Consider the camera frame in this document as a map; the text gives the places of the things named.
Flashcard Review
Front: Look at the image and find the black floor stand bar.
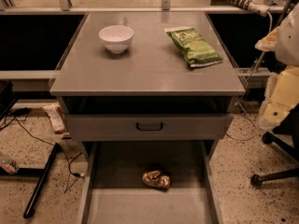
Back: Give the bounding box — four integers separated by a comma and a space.
23, 143, 61, 218

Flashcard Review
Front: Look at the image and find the white ceramic bowl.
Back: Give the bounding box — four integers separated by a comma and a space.
98, 25, 135, 54

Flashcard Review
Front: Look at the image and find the black cable on floor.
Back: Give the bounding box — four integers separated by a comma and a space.
0, 109, 86, 194

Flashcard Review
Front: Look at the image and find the plastic bottle on floor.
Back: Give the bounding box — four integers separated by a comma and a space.
0, 153, 19, 174

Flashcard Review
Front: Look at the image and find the black office chair base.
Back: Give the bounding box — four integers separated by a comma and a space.
250, 131, 299, 188

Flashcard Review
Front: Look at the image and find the grey upper drawer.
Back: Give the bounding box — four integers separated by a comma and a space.
65, 114, 233, 141

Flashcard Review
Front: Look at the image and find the black box at left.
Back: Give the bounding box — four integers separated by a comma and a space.
0, 81, 17, 120

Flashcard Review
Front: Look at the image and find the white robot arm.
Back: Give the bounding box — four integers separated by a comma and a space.
255, 5, 299, 130

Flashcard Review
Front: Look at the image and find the crushed orange can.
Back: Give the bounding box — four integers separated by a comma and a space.
142, 170, 171, 189

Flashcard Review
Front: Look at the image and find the snack wrapper on floor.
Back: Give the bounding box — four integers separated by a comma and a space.
43, 103, 66, 134

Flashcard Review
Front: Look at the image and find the green chip bag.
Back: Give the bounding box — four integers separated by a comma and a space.
164, 26, 223, 68

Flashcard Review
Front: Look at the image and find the white power strip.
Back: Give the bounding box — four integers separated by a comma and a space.
226, 0, 270, 17

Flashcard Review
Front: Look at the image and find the black drawer handle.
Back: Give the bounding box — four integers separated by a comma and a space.
135, 122, 164, 132

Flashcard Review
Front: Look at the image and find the open grey lower drawer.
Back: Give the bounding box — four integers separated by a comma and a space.
76, 141, 224, 224

